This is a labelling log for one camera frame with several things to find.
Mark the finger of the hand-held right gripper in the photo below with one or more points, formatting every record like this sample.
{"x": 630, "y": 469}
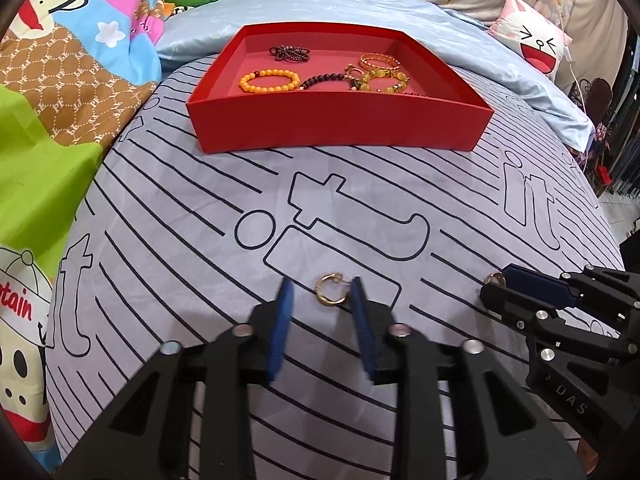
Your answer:
{"x": 520, "y": 310}
{"x": 537, "y": 285}

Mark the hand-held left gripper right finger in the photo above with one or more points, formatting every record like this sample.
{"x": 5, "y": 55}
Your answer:
{"x": 364, "y": 330}

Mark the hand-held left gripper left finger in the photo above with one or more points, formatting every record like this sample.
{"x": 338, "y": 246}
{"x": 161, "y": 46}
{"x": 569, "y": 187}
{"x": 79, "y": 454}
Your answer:
{"x": 280, "y": 330}

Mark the red cardboard box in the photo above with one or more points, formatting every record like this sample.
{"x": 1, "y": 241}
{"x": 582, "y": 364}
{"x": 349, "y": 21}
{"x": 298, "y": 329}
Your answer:
{"x": 325, "y": 125}

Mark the woven gold cuff bangle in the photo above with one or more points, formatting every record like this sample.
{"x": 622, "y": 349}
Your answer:
{"x": 372, "y": 65}

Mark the dark metal chair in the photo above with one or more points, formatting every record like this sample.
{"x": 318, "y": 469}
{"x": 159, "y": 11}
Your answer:
{"x": 597, "y": 97}

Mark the cat face pillow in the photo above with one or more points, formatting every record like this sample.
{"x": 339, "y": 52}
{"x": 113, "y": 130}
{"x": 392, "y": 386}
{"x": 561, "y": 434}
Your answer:
{"x": 530, "y": 35}

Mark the cartoon monkey blanket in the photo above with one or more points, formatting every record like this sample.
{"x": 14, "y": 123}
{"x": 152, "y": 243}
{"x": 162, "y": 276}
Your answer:
{"x": 60, "y": 110}

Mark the light blue pillow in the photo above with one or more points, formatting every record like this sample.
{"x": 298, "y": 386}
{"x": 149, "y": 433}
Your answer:
{"x": 325, "y": 5}

